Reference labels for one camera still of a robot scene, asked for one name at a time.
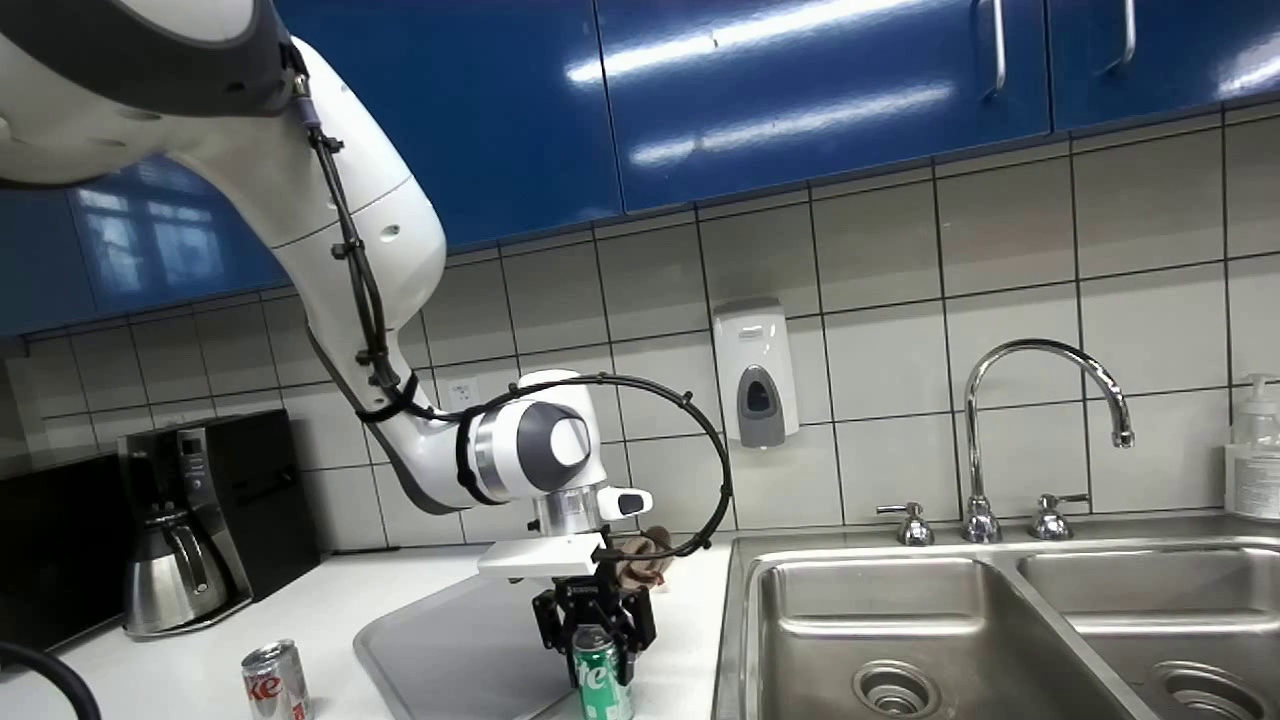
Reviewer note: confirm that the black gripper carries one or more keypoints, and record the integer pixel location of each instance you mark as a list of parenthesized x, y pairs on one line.
[(599, 600)]

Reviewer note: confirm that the green sprite can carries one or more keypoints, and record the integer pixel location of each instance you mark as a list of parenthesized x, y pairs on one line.
[(600, 680)]

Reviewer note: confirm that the silver diet coke can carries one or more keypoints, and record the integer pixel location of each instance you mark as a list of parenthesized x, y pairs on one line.
[(272, 680)]

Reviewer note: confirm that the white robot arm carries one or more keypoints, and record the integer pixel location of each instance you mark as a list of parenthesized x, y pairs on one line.
[(344, 241)]

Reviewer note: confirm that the grey plastic tray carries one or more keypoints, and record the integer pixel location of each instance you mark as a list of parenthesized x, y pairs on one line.
[(454, 653)]

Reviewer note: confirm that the brown crumpled cloth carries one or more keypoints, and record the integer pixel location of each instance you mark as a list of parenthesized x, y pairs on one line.
[(654, 561)]

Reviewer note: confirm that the black coffee maker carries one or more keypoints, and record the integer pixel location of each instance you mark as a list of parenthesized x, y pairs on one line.
[(255, 493)]

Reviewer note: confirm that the stainless steel double sink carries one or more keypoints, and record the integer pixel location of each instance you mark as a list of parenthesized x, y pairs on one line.
[(1015, 627)]

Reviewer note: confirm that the chrome gooseneck faucet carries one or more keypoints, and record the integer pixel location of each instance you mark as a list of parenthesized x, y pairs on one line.
[(975, 440)]

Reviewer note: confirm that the steel coffee carafe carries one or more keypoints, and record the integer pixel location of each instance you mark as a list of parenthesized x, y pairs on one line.
[(175, 572)]

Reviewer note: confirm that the black microwave oven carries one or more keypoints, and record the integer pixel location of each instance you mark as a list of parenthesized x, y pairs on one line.
[(60, 552)]

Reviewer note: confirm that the clear pump soap bottle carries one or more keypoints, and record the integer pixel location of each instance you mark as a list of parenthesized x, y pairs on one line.
[(1258, 463)]

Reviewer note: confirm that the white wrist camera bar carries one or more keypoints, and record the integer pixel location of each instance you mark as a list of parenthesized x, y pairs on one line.
[(543, 552)]

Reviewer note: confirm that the white wall soap dispenser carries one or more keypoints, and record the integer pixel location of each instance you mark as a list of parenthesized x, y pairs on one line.
[(755, 360)]

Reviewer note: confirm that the blue wall cabinets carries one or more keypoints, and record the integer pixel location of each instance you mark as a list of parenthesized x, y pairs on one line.
[(801, 95)]

